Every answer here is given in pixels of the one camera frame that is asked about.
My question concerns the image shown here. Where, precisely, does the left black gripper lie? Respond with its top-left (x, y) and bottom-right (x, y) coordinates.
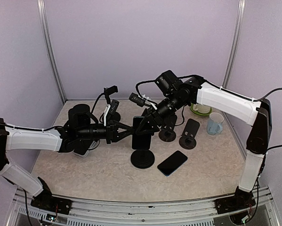
top-left (77, 119), bottom-right (134, 144)

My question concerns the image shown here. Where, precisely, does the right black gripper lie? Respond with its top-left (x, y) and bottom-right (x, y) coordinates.
top-left (136, 93), bottom-right (188, 135)

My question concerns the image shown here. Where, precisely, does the teal phone black screen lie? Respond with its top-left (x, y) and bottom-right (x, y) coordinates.
top-left (131, 116), bottom-right (153, 151)

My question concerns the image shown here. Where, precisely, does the black pole phone stand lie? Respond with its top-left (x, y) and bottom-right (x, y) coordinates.
top-left (130, 150), bottom-right (155, 169)
top-left (103, 85), bottom-right (121, 121)

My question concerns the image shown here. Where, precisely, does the blue phone black screen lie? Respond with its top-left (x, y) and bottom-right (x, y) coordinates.
top-left (157, 150), bottom-right (188, 176)

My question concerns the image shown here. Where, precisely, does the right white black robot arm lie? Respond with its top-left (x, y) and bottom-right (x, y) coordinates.
top-left (136, 70), bottom-right (272, 209)

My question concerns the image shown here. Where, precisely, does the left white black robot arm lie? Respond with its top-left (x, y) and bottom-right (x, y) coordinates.
top-left (0, 104), bottom-right (134, 210)

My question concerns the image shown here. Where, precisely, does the black folding stand left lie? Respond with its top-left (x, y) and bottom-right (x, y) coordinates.
top-left (159, 114), bottom-right (177, 142)

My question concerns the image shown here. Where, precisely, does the black folding stand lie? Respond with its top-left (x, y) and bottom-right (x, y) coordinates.
top-left (159, 114), bottom-right (177, 142)
top-left (179, 119), bottom-right (200, 150)

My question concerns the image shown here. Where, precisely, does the phone in white case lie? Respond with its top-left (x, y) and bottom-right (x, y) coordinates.
top-left (73, 140), bottom-right (100, 158)

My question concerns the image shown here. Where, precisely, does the black folding stand right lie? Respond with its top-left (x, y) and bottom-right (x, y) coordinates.
top-left (179, 119), bottom-right (200, 150)

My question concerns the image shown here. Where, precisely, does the green saucer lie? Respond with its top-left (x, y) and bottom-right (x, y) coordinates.
top-left (190, 104), bottom-right (212, 116)

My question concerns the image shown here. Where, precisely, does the cream ceramic mug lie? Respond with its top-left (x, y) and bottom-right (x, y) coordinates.
top-left (192, 104), bottom-right (211, 114)

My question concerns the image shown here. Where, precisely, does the light blue mug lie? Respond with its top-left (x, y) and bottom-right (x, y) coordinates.
top-left (206, 112), bottom-right (224, 135)

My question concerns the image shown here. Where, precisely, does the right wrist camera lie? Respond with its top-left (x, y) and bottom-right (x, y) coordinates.
top-left (129, 93), bottom-right (157, 110)

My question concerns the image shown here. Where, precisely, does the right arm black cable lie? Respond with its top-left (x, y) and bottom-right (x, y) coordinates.
top-left (135, 75), bottom-right (282, 151)

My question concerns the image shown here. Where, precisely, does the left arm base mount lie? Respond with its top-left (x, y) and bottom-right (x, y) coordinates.
top-left (31, 194), bottom-right (72, 215)

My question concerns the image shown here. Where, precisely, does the front aluminium rail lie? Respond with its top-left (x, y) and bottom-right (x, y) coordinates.
top-left (8, 186), bottom-right (282, 226)

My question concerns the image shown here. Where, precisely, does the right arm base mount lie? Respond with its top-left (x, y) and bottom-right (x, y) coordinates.
top-left (215, 196), bottom-right (256, 214)

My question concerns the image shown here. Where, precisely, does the left aluminium frame post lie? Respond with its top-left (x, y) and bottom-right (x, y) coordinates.
top-left (37, 0), bottom-right (67, 104)

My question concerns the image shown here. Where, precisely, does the aluminium frame post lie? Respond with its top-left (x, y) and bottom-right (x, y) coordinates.
top-left (222, 0), bottom-right (246, 88)
top-left (37, 0), bottom-right (67, 104)

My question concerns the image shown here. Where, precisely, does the right aluminium frame post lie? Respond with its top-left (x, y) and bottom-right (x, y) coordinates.
top-left (222, 0), bottom-right (246, 88)

